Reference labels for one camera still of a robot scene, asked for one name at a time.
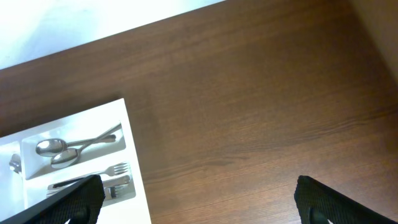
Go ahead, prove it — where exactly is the small steel teaspoon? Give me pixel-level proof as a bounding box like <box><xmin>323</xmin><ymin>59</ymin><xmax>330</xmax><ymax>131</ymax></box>
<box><xmin>9</xmin><ymin>154</ymin><xmax>22</xmax><ymax>174</ymax></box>

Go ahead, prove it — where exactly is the steel fork horizontal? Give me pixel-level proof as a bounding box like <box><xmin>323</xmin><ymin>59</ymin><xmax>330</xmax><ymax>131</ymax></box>
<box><xmin>47</xmin><ymin>162</ymin><xmax>130</xmax><ymax>190</ymax></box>

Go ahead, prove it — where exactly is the steel fork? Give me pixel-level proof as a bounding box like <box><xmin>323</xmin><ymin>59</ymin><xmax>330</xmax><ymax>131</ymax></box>
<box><xmin>104</xmin><ymin>185</ymin><xmax>129</xmax><ymax>201</ymax></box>

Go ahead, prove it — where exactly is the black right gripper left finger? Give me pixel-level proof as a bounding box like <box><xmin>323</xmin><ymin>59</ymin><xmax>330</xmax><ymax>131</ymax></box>
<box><xmin>1</xmin><ymin>175</ymin><xmax>105</xmax><ymax>224</ymax></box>

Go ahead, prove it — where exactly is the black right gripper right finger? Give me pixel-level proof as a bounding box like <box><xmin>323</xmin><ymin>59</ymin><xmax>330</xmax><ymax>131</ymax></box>
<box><xmin>294</xmin><ymin>175</ymin><xmax>397</xmax><ymax>224</ymax></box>

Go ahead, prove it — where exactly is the white cutlery tray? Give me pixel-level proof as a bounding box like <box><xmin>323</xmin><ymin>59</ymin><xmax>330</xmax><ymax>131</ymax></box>
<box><xmin>1</xmin><ymin>99</ymin><xmax>150</xmax><ymax>223</ymax></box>

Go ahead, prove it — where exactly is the steel tablespoon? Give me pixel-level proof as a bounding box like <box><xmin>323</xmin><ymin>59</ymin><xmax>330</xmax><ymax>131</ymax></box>
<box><xmin>34</xmin><ymin>134</ymin><xmax>117</xmax><ymax>157</ymax></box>
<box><xmin>50</xmin><ymin>123</ymin><xmax>122</xmax><ymax>169</ymax></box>

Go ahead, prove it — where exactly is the steel fork slanted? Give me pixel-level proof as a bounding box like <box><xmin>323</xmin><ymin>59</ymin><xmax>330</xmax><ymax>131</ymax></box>
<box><xmin>46</xmin><ymin>175</ymin><xmax>131</xmax><ymax>197</ymax></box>

